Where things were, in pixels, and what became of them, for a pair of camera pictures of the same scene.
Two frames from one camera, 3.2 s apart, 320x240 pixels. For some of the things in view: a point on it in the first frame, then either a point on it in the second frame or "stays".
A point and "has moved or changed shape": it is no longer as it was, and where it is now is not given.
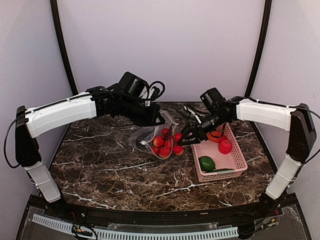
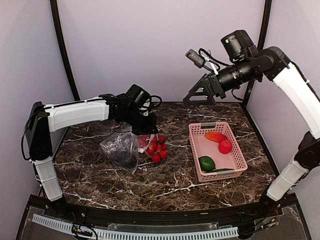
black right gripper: (200, 132) → (205, 82)
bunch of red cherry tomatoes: (166, 144) has moved or changed shape
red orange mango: (216, 136) stays
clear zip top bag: (158, 138) → (123, 147)
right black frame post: (261, 47) stays
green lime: (207, 164) stays
